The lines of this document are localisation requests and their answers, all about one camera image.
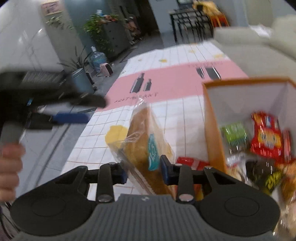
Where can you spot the large red snack packet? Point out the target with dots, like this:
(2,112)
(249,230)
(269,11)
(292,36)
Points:
(266,139)

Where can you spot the yellow cloth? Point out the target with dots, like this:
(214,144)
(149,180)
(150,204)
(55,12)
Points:
(205,5)

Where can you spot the orange stool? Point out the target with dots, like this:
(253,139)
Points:
(219,21)

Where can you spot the person's left hand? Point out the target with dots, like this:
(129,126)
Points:
(9,169)

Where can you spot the pink space heater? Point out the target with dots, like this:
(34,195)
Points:
(106,69)

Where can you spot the single red sausage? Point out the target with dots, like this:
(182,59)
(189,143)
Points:
(287,144)

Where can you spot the dark green cabinet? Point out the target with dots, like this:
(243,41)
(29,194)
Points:
(116,38)

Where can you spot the yellow and black snack packet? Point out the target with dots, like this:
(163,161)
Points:
(270,180)

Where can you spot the sliced bread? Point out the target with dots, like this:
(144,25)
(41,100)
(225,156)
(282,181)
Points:
(138,139)

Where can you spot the potted long-leaf plant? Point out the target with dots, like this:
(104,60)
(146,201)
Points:
(75,60)

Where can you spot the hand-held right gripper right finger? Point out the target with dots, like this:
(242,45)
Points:
(165,171)

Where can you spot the climbing vine plant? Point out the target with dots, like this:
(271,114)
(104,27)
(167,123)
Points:
(97,31)

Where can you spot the beige cushion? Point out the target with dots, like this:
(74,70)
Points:
(285,30)

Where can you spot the orange stick snack packet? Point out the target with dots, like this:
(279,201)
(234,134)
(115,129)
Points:
(289,177)

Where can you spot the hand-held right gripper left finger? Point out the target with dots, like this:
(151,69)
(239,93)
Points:
(120,173)

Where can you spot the clear pastry packet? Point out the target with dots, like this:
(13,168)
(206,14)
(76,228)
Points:
(235,166)

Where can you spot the green snack packet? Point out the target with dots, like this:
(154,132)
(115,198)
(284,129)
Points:
(234,136)

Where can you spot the pink framed wall poster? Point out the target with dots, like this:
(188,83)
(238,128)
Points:
(52,8)

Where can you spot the red sausage multipack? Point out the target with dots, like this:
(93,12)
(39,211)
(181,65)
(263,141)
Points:
(192,162)

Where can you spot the blue-grey pedal bin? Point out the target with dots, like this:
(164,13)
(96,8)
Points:
(81,78)

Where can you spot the paper booklet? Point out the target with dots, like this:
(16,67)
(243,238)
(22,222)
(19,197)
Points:
(261,30)

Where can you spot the blue water jug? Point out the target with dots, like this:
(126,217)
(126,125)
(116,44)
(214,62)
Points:
(97,56)

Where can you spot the beige sofa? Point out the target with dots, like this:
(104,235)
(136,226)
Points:
(242,46)

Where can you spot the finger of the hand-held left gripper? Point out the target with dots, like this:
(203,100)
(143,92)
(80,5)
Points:
(90,101)
(69,118)

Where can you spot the orange cardboard box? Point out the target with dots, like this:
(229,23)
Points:
(215,139)

